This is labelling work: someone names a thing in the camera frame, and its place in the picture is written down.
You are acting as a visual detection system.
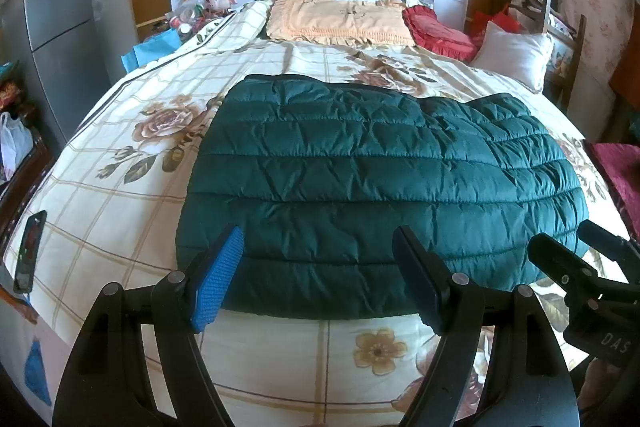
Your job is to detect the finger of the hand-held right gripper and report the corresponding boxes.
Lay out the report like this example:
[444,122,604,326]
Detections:
[528,233,601,308]
[577,219,640,286]

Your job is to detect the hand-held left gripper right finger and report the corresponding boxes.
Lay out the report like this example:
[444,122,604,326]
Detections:
[391,225,581,427]

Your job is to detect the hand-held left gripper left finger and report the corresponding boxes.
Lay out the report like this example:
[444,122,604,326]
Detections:
[51,225,246,427]

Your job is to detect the dark green quilted jacket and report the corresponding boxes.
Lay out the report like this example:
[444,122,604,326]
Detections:
[175,74,591,322]

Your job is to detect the maroon cloth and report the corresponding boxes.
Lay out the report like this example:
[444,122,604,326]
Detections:
[582,139,640,240]

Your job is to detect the floral checked bed blanket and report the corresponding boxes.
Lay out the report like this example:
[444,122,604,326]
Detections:
[0,0,631,427]

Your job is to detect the phone in dark case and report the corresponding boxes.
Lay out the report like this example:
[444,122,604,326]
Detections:
[12,209,48,294]

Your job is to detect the wooden chair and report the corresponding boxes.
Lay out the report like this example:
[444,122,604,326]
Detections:
[465,0,588,110]

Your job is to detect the white pillow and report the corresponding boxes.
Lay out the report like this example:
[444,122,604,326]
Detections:
[470,21,555,94]

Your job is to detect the dark wooden bench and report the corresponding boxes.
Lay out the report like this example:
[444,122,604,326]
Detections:
[0,132,56,228]

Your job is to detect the blue paper bag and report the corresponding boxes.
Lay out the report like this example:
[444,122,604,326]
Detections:
[121,29,181,72]

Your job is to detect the red ruffled cushion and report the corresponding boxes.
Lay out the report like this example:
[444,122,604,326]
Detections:
[402,5,478,62]

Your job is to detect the white plastic bag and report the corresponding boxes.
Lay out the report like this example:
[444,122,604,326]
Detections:
[0,112,33,182]

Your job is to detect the red cloth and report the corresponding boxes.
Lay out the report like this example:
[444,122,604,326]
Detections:
[472,9,523,38]

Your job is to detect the cluttered bottles and jars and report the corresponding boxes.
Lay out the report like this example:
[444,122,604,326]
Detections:
[170,0,211,38]

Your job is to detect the beige ruffled pillow cover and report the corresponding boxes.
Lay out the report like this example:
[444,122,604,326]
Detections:
[265,0,418,48]

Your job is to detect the grey refrigerator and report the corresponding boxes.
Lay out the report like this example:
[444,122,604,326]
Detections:
[0,0,113,152]

